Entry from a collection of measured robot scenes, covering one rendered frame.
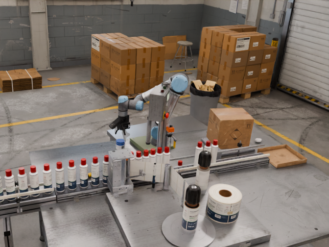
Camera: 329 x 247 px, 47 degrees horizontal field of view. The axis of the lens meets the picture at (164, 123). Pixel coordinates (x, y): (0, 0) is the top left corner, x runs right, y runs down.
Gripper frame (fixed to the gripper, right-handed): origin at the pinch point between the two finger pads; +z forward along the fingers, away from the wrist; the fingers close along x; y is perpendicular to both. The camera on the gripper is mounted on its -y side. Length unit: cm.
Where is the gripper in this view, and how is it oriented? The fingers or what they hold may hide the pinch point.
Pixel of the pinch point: (119, 138)
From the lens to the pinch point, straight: 303.5
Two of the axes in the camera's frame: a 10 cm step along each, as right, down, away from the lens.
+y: 7.7, -2.2, 6.0
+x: -6.3, -3.7, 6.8
